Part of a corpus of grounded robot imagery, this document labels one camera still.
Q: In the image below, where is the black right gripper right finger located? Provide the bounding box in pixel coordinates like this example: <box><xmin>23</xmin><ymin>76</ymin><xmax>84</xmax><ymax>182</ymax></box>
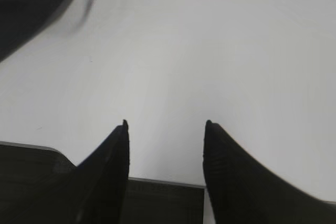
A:
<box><xmin>203</xmin><ymin>120</ymin><xmax>335</xmax><ymax>223</ymax></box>

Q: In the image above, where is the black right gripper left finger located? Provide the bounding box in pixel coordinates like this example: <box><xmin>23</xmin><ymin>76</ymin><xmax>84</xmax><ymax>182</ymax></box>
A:
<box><xmin>1</xmin><ymin>120</ymin><xmax>130</xmax><ymax>223</ymax></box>

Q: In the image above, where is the dark blue zippered lunch bag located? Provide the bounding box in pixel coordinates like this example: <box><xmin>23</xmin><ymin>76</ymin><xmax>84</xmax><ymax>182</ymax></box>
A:
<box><xmin>1</xmin><ymin>0</ymin><xmax>64</xmax><ymax>60</ymax></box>

